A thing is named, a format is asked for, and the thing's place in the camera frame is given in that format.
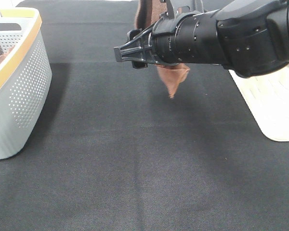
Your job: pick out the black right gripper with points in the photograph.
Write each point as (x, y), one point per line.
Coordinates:
(139, 50)

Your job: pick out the brown microfibre towel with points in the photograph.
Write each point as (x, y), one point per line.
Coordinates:
(148, 12)

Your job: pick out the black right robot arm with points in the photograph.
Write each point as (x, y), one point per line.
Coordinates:
(250, 37)

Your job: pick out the white plastic storage bin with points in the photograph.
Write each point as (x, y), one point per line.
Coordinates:
(267, 97)

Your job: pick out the black fabric table mat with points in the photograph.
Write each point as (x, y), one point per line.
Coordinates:
(112, 152)

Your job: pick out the grey perforated laundry basket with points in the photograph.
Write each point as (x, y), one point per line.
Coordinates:
(25, 77)

